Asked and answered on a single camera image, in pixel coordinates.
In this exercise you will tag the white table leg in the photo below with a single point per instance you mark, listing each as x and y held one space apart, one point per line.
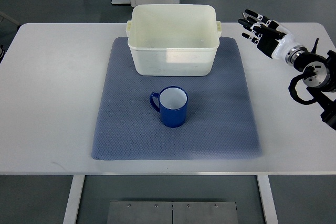
74 199
267 200

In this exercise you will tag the white table leg left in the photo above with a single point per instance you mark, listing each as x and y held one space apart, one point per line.
74 199

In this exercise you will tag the grey metal base plate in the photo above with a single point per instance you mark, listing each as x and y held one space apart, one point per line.
172 212

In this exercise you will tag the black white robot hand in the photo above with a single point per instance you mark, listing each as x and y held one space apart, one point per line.
270 37

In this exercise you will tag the dark object at left edge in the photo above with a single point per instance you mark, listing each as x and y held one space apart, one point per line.
2 53

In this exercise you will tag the blue textured mat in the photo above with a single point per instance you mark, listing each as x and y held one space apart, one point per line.
220 122

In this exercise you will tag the white table leg right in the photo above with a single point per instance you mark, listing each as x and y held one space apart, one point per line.
267 200

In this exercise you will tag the blue enamel mug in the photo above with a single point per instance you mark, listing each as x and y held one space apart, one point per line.
171 103

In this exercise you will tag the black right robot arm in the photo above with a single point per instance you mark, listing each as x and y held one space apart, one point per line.
318 74

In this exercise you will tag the white plastic box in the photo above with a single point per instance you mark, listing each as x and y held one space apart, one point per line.
173 39

